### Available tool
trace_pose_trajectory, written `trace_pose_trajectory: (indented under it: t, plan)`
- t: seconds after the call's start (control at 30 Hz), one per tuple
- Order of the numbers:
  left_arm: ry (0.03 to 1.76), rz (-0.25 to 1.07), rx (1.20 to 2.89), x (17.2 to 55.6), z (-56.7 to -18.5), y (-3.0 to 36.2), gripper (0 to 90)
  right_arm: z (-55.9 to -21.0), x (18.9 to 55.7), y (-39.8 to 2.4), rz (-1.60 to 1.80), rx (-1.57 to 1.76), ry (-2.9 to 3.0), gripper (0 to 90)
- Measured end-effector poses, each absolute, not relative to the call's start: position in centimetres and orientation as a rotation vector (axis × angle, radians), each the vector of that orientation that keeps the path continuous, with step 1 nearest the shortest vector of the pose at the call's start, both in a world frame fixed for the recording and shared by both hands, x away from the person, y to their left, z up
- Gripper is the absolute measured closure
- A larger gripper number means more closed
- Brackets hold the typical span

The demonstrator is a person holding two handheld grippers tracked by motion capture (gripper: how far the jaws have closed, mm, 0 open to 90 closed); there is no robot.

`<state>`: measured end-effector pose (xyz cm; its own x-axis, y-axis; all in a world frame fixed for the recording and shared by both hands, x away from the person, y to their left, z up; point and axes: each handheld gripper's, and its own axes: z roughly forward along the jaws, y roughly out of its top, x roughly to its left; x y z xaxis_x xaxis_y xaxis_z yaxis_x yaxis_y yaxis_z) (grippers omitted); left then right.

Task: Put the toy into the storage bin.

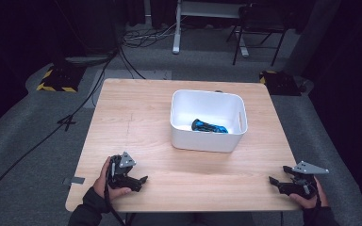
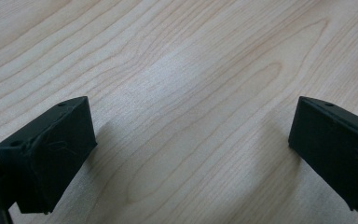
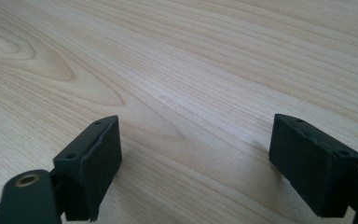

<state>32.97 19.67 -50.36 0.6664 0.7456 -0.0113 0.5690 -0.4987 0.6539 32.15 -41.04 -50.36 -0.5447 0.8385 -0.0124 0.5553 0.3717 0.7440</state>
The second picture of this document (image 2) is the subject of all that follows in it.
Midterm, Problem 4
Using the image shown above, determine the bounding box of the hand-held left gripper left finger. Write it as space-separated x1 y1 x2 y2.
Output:
0 95 98 216

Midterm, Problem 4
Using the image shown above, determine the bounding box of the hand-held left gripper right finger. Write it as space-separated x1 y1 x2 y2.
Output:
288 95 358 213

